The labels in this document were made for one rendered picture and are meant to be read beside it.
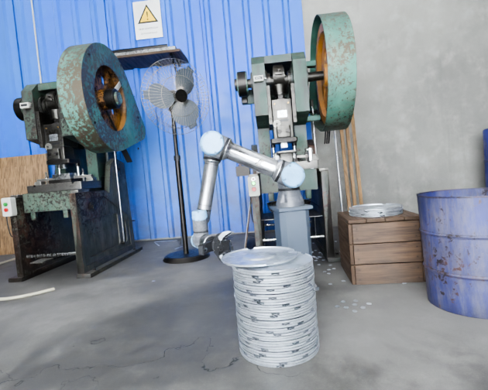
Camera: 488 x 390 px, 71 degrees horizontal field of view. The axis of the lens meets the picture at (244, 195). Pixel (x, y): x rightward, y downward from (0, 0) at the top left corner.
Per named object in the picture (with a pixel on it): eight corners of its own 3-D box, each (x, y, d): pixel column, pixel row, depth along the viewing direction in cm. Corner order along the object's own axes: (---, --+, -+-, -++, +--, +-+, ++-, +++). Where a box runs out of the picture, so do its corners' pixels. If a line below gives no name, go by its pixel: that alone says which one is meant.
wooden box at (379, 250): (427, 282, 177) (424, 215, 175) (352, 285, 182) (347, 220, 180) (402, 261, 216) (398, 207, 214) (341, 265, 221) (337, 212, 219)
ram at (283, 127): (294, 135, 245) (291, 94, 244) (273, 138, 246) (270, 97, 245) (293, 138, 262) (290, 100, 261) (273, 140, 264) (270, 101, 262)
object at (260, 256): (310, 260, 118) (310, 258, 118) (228, 271, 112) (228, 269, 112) (283, 244, 146) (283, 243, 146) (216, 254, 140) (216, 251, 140)
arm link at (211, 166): (206, 135, 186) (192, 222, 189) (204, 131, 175) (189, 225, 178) (227, 138, 186) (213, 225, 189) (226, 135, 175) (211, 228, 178)
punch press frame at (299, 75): (324, 237, 236) (310, 40, 229) (262, 242, 239) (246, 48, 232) (311, 222, 314) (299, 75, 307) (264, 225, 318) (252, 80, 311)
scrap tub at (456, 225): (571, 319, 126) (565, 189, 123) (452, 325, 129) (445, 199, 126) (495, 282, 167) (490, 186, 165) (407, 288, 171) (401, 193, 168)
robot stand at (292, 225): (319, 290, 179) (313, 205, 176) (286, 295, 175) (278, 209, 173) (306, 280, 197) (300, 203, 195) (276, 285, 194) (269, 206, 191)
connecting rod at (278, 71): (290, 107, 247) (286, 59, 245) (273, 109, 248) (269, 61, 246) (288, 112, 267) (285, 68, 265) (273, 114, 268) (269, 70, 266)
